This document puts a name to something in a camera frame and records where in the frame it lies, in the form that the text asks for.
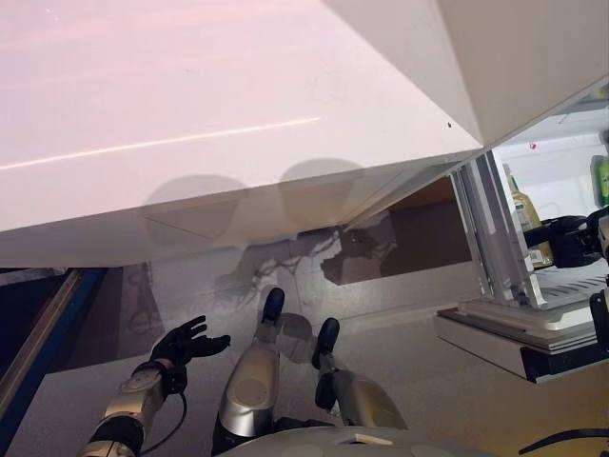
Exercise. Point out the tall white cabinet panel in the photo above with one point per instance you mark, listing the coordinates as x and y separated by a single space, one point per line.
476 47

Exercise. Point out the white fridge drawer steel front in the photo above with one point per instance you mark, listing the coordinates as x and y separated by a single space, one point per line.
499 333

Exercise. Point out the silver robot torso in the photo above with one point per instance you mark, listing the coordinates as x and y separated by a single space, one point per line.
357 443

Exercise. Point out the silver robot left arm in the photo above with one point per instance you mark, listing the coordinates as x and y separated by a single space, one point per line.
128 404

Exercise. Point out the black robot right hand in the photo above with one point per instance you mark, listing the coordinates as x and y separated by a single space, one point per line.
571 238

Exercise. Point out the silver robot left leg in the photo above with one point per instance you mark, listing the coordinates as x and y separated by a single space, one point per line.
252 381

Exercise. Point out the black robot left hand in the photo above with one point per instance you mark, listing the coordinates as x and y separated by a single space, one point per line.
178 350

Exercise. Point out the green drink can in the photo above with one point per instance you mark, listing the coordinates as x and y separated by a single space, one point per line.
602 181

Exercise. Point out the white low counter cabinet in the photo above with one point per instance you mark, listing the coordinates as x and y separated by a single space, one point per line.
190 143

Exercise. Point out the yellow tea bottle white cap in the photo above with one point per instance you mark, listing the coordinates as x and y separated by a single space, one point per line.
521 200

